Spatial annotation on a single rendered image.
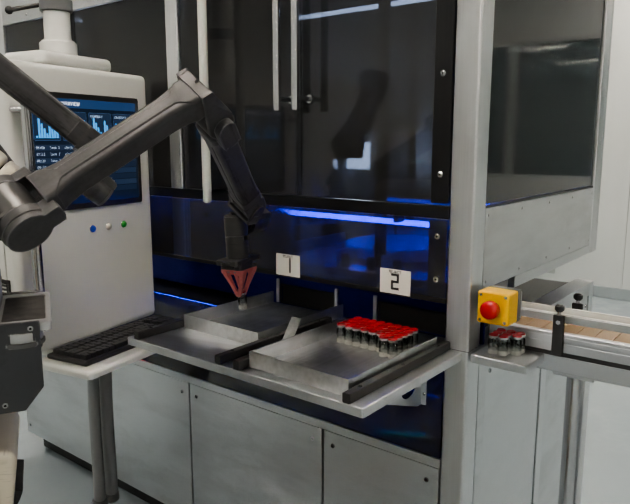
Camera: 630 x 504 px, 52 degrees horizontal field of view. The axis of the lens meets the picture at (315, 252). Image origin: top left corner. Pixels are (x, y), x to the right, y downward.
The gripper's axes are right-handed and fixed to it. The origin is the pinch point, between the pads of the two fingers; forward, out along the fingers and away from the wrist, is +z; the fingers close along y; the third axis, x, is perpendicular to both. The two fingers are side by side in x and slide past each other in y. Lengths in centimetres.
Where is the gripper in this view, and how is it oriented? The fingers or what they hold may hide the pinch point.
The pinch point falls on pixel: (240, 292)
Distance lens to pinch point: 163.2
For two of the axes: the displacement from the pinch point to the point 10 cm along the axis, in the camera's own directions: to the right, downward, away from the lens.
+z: 0.5, 9.8, 1.9
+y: 4.9, -1.9, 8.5
